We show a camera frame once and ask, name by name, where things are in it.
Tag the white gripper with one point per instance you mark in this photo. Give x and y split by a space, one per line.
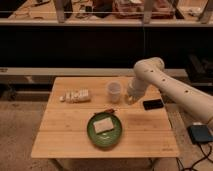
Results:
135 89

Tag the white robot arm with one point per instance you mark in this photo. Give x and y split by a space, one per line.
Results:
150 71

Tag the red chili pepper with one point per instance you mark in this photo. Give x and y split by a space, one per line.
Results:
110 111

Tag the white sponge in bowl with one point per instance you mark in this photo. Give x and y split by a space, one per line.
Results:
105 124

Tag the green ceramic bowl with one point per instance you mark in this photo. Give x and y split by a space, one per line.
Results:
107 138

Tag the translucent plastic cup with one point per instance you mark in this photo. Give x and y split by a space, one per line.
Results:
114 91

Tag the black smartphone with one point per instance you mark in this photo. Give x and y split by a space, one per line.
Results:
153 104

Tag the wooden table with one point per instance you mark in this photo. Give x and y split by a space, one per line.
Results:
80 122

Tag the white tube bottle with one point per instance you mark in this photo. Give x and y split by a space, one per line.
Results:
76 96

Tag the black power box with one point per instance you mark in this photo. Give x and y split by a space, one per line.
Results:
199 134

